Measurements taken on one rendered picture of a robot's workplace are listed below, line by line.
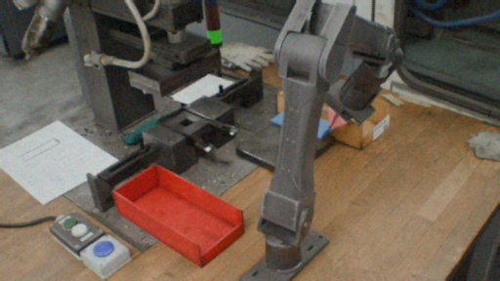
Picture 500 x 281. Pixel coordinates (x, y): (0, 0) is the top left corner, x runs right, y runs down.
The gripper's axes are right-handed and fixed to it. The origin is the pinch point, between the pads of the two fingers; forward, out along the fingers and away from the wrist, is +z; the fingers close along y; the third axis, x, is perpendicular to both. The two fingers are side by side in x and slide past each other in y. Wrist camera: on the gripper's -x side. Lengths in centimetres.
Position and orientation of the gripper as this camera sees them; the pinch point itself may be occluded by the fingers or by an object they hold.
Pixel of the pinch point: (332, 126)
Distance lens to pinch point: 121.9
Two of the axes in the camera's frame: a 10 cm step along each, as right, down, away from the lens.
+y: -7.1, -6.8, 2.1
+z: -3.3, 5.8, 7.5
